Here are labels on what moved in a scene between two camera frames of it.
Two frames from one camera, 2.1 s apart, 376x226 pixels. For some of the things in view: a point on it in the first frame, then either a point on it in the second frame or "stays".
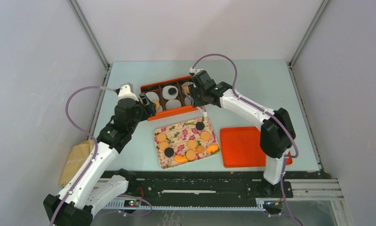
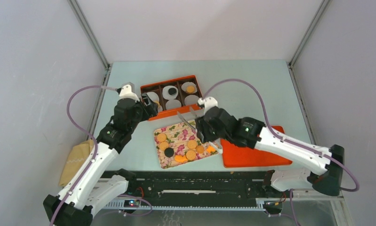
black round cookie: x=172 y=91 stays
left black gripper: x=149 y=110 stays
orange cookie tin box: x=171 y=97 stays
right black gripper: x=193 y=90 -> x=201 y=130
